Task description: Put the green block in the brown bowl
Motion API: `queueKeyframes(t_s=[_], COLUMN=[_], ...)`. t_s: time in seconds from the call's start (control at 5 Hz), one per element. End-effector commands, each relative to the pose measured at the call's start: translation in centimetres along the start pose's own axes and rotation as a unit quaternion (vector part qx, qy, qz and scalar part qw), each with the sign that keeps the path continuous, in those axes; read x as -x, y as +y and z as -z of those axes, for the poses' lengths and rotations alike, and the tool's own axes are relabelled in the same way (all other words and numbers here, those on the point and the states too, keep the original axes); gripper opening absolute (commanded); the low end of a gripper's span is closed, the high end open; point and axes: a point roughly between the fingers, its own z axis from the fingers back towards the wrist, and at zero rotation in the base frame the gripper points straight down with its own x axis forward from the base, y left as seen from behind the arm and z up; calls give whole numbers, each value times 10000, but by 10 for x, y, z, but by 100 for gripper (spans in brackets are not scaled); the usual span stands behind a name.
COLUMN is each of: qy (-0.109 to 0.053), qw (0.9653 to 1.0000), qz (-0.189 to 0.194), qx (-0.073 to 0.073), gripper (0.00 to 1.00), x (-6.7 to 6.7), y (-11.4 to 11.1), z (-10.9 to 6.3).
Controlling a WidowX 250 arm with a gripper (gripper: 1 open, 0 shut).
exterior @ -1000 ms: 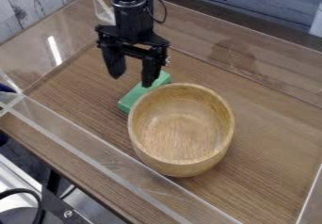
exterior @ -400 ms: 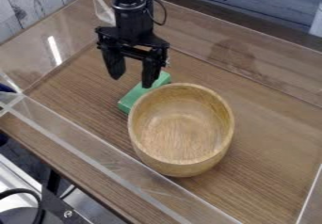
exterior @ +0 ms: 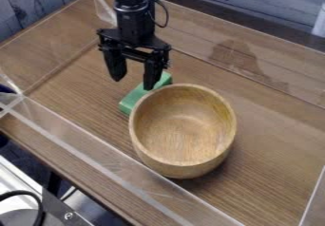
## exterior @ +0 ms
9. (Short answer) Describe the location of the brown wooden bowl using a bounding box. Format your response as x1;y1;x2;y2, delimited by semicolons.
128;84;238;179

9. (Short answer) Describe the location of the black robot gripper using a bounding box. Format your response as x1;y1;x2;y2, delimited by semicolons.
96;0;171;90

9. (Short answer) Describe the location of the metal table bracket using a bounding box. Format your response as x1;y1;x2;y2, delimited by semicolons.
40;189;93;226

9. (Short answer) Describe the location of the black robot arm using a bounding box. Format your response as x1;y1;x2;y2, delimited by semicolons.
96;0;171;90

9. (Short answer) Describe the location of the black cable loop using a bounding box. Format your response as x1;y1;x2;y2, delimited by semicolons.
0;190;46;226

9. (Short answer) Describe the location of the black table leg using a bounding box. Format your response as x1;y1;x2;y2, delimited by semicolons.
46;172;63;196

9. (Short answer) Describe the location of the clear acrylic tray wall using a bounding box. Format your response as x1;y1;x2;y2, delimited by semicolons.
0;0;325;226

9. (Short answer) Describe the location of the green rectangular block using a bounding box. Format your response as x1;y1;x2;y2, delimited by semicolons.
117;72;172;115

